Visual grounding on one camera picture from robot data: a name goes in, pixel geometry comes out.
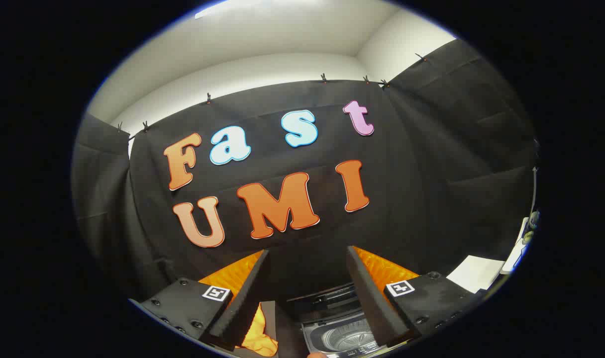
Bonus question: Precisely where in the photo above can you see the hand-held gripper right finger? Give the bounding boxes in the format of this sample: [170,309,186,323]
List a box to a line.
[346,245,483,349]

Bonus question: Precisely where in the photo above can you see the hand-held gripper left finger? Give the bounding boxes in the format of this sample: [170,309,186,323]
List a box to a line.
[128,249,271,353]

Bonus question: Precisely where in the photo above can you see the orange polo shirt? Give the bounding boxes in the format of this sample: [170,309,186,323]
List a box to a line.
[240,303,279,358]

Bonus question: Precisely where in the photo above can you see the grey washing machine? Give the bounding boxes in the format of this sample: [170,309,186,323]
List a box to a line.
[287,283,383,358]

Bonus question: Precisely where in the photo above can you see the white flat sheet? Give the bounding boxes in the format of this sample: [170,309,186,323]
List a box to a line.
[447,255,505,294]

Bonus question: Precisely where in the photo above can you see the black backdrop cloth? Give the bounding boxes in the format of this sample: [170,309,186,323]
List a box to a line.
[71,39,539,319]

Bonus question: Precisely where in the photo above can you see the white device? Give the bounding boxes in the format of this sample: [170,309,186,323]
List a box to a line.
[501,216,532,275]

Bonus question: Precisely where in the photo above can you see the row of black cloth clips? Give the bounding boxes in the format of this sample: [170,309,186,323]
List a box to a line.
[116,52,427,134]

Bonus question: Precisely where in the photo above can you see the grey cable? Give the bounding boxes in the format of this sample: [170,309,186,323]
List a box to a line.
[530,167,540,229]

